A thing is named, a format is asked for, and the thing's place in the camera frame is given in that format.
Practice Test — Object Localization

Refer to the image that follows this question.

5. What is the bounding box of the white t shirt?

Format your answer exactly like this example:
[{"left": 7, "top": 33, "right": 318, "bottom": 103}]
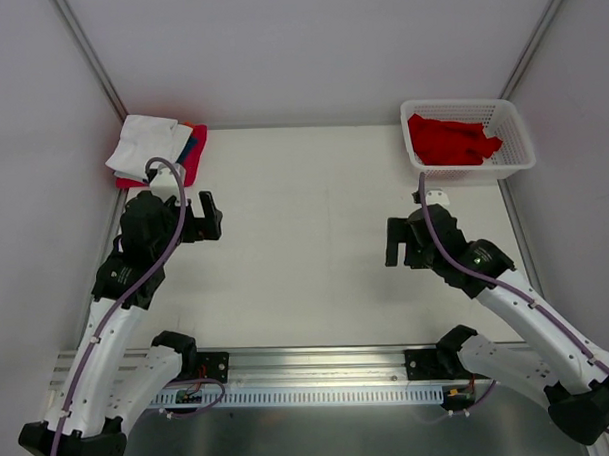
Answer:
[{"left": 105, "top": 115, "right": 193, "bottom": 181}]

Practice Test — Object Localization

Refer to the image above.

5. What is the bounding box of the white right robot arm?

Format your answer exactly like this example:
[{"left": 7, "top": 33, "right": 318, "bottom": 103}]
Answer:
[{"left": 385, "top": 204, "right": 609, "bottom": 445}]

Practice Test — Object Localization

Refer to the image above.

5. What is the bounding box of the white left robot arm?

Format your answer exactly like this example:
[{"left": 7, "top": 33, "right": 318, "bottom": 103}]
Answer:
[{"left": 18, "top": 190, "right": 228, "bottom": 456}]

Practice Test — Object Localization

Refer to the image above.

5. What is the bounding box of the dark blue folded t shirt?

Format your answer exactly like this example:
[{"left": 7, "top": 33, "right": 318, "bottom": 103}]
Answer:
[{"left": 177, "top": 136, "right": 198, "bottom": 165}]

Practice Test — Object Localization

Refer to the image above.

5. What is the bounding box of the pink folded t shirt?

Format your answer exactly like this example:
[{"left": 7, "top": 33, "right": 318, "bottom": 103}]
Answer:
[{"left": 115, "top": 124, "right": 208, "bottom": 189}]

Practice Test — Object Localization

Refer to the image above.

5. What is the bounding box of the red t shirt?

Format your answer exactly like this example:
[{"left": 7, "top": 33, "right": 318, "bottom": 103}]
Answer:
[{"left": 407, "top": 114, "right": 503, "bottom": 166}]

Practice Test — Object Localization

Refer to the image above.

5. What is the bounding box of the white plastic basket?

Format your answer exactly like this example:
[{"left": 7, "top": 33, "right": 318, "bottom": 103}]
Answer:
[{"left": 399, "top": 98, "right": 536, "bottom": 186}]

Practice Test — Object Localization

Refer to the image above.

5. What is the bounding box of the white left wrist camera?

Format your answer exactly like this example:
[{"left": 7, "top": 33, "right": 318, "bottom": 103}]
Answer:
[{"left": 148, "top": 164, "right": 180, "bottom": 202}]

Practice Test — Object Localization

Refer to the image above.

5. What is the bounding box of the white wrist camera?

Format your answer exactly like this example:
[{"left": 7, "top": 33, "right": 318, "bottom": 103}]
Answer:
[
  {"left": 412, "top": 188, "right": 451, "bottom": 207},
  {"left": 148, "top": 164, "right": 180, "bottom": 202}
]

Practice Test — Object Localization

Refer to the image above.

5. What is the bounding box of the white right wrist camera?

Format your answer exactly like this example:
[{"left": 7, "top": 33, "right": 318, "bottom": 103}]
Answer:
[{"left": 412, "top": 188, "right": 451, "bottom": 207}]

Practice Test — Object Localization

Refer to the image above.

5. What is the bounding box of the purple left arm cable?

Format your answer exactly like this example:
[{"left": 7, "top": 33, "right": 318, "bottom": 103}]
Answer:
[{"left": 36, "top": 154, "right": 230, "bottom": 456}]

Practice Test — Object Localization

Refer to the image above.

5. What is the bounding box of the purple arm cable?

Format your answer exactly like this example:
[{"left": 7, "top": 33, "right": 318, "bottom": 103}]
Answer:
[
  {"left": 36, "top": 154, "right": 230, "bottom": 456},
  {"left": 407, "top": 165, "right": 609, "bottom": 453}
]

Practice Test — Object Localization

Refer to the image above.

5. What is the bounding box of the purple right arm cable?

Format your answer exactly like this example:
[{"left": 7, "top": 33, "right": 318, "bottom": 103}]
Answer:
[{"left": 407, "top": 165, "right": 609, "bottom": 453}]

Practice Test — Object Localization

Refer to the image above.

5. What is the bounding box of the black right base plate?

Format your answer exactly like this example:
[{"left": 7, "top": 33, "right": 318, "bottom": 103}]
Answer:
[{"left": 403, "top": 347, "right": 471, "bottom": 381}]

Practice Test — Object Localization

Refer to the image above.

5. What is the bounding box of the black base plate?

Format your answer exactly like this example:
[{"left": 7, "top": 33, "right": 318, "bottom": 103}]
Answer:
[
  {"left": 193, "top": 351, "right": 230, "bottom": 384},
  {"left": 403, "top": 347, "right": 471, "bottom": 381}
]

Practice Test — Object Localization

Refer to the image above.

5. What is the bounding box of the white slotted cable duct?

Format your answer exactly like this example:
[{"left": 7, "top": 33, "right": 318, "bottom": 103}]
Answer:
[{"left": 149, "top": 384, "right": 444, "bottom": 410}]

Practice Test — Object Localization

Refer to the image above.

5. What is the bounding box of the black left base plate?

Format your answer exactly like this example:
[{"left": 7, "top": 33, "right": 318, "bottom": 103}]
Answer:
[{"left": 193, "top": 351, "right": 230, "bottom": 384}]

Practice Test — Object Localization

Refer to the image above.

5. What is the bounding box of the aluminium mounting rail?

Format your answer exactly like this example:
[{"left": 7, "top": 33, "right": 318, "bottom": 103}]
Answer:
[{"left": 48, "top": 328, "right": 591, "bottom": 399}]

